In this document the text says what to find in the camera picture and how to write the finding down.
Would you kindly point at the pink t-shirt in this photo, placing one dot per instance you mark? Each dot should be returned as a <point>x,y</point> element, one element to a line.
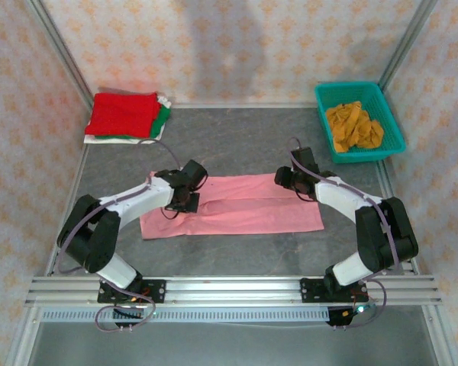
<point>252,213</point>

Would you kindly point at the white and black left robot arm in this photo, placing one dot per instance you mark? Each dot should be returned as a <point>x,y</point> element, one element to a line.
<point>145,198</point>

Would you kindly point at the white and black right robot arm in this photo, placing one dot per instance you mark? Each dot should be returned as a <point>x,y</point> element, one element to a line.
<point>339,194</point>

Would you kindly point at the stack of folded cloths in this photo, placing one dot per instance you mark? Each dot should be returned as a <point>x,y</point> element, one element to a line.
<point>99,140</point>

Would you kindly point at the folded green t-shirt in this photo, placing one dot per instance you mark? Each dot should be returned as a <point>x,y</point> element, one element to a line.
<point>161,118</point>

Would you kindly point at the crumpled mustard t-shirt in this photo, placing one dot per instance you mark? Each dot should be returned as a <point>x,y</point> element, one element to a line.
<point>355,127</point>

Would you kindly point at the folded red t-shirt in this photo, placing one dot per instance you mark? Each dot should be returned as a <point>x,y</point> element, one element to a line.
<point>122,114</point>

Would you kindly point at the teal plastic basket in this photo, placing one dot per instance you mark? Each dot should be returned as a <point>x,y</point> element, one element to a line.
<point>385,110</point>

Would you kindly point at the short aluminium table rail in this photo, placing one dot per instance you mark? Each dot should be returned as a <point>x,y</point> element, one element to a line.
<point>252,105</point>

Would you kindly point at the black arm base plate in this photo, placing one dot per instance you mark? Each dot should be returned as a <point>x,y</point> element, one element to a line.
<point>309,291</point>
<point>158,291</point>

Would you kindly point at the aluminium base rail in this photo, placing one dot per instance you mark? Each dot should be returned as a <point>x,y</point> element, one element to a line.
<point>233,289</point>

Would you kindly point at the black duct bracket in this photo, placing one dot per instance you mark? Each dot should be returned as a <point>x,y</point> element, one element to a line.
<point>129,324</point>
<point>336,318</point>

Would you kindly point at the aluminium frame post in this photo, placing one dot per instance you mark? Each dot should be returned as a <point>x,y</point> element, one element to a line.
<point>406,42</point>
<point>61,49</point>

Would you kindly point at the aluminium frame leg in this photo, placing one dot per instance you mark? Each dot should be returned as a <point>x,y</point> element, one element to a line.
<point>21,339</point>
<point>439,335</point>

